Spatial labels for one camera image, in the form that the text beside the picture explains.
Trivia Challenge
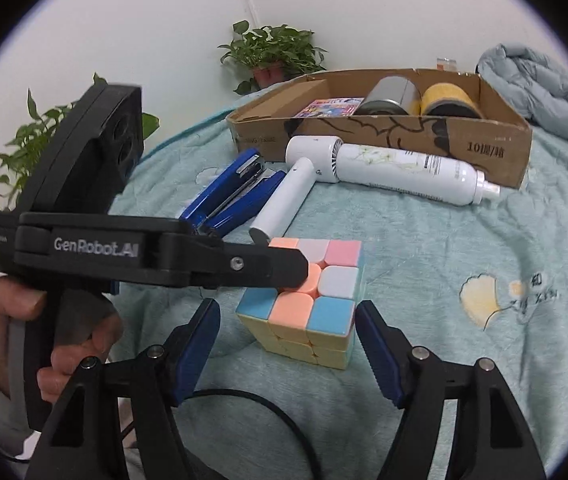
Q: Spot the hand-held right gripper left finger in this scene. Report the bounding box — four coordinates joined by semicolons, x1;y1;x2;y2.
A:
24;297;222;480

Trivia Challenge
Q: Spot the pastel puzzle cube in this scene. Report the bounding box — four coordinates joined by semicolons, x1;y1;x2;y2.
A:
235;237;367;371

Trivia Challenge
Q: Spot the light blue puffer jacket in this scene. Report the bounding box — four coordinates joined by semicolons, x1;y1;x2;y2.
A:
475;42;568;163

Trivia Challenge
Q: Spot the person's left hand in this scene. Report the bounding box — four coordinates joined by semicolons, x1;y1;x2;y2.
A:
0;276;125;406

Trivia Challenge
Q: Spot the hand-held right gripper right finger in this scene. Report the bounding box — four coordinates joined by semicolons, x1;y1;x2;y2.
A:
355;300;547;480

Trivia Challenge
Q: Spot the cardboard box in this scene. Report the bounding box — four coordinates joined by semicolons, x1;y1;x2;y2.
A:
226;67;534;190

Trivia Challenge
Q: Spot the white handheld fan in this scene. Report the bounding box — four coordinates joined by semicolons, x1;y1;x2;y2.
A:
249;135;342;247

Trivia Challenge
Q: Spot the blue stapler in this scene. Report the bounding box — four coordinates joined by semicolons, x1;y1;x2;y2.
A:
179;147;287;236

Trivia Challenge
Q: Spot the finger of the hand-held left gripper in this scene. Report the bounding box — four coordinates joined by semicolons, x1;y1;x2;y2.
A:
191;241;310;292

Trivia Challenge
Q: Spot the small potted green plant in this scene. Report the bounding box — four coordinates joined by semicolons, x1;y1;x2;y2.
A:
218;20;329;96

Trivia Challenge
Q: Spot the silver metal tin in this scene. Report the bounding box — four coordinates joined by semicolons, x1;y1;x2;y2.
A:
353;76;421;117

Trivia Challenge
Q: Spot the white spray bottle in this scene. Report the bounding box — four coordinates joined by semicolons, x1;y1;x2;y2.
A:
336;142;501;207

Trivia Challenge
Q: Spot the large leafy green plant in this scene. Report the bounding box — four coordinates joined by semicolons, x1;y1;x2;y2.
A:
0;72;160;211

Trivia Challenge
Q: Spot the yellow jar with clear lid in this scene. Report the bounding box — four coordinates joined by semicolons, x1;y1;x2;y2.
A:
416;82;482;118

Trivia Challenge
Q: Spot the colourful board game box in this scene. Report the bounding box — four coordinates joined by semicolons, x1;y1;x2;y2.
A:
291;97;365;119

